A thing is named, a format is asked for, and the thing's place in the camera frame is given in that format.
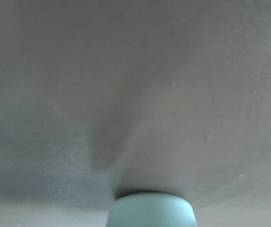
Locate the green plastic cup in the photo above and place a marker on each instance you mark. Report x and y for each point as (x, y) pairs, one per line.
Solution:
(151, 209)

